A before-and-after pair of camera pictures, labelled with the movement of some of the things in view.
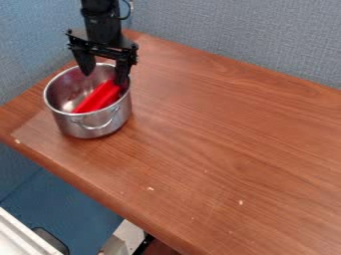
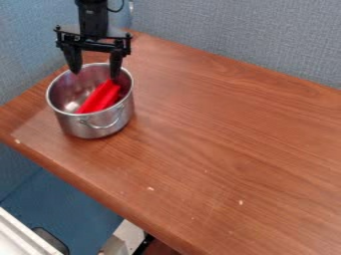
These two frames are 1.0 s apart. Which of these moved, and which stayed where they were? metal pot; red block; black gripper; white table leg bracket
Moved: black gripper
Stayed: white table leg bracket; red block; metal pot
